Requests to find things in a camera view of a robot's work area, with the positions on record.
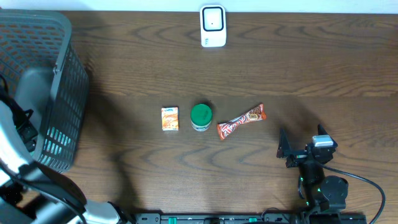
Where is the teal wipes packet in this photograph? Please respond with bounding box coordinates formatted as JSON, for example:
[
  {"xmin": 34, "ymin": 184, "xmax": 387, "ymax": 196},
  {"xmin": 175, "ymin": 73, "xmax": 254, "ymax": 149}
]
[{"xmin": 39, "ymin": 127, "xmax": 75, "ymax": 169}]

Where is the orange candy bar wrapper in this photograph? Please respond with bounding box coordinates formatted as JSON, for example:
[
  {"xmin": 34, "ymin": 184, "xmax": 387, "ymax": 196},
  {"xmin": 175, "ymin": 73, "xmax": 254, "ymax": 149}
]
[{"xmin": 216, "ymin": 103, "xmax": 267, "ymax": 140}]

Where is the green lid jar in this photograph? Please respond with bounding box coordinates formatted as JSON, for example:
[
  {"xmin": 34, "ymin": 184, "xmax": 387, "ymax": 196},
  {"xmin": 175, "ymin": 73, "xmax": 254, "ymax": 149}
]
[{"xmin": 190, "ymin": 104, "xmax": 213, "ymax": 132}]

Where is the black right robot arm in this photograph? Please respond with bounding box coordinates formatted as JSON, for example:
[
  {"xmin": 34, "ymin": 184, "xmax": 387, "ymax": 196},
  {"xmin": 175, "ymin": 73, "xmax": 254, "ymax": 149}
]
[{"xmin": 277, "ymin": 124, "xmax": 348, "ymax": 212}]

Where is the white barcode scanner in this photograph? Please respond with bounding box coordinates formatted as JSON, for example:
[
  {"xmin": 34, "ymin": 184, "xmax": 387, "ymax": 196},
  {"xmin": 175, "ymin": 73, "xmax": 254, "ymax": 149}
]
[{"xmin": 200, "ymin": 5, "xmax": 227, "ymax": 48}]

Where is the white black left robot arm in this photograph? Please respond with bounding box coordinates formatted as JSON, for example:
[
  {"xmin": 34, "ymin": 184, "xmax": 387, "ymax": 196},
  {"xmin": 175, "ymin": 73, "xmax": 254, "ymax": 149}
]
[{"xmin": 1, "ymin": 78, "xmax": 135, "ymax": 223}]

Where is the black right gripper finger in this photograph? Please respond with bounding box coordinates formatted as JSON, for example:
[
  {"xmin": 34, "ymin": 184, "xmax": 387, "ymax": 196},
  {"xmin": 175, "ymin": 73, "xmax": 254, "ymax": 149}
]
[
  {"xmin": 317, "ymin": 124, "xmax": 328, "ymax": 136},
  {"xmin": 276, "ymin": 129, "xmax": 292, "ymax": 158}
]

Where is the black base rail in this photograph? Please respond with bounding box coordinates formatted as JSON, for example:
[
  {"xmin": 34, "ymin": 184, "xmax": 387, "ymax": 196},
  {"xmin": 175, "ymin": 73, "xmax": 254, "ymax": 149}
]
[{"xmin": 133, "ymin": 212, "xmax": 367, "ymax": 224}]

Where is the small orange snack box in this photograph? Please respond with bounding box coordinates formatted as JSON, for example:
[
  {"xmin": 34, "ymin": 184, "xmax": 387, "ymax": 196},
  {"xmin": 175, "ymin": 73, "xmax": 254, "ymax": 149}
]
[{"xmin": 161, "ymin": 107, "xmax": 179, "ymax": 131}]

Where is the grey plastic mesh basket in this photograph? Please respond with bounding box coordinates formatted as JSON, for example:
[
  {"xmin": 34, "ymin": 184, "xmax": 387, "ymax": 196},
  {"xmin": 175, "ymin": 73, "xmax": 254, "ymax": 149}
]
[{"xmin": 1, "ymin": 9, "xmax": 89, "ymax": 172}]

